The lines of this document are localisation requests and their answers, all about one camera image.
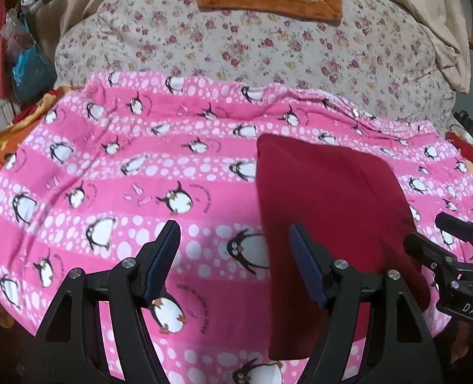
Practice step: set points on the beige curtain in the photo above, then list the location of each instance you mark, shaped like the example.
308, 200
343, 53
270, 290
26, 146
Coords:
88, 0

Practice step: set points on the dark red sweater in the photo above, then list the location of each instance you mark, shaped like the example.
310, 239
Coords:
332, 192

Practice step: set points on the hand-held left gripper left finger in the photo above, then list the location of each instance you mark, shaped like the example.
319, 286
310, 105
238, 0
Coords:
164, 264

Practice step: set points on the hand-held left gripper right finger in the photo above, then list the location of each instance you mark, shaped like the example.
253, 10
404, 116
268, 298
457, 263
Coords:
308, 264

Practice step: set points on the blue plastic bag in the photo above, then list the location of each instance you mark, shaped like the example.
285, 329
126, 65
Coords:
32, 72

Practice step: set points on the black device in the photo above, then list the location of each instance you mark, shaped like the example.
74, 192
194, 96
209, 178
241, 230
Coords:
465, 126

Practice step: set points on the person's right hand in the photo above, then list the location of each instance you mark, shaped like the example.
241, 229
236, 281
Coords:
470, 344

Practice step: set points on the floral quilt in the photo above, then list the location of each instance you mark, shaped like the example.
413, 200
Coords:
220, 48

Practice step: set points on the beige cloth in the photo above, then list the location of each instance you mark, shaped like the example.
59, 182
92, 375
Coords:
452, 48

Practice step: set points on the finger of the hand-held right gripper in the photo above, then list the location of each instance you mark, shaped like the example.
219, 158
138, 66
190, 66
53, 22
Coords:
460, 228
432, 254

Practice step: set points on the pink penguin print blanket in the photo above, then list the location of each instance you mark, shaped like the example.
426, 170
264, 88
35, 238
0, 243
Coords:
112, 208

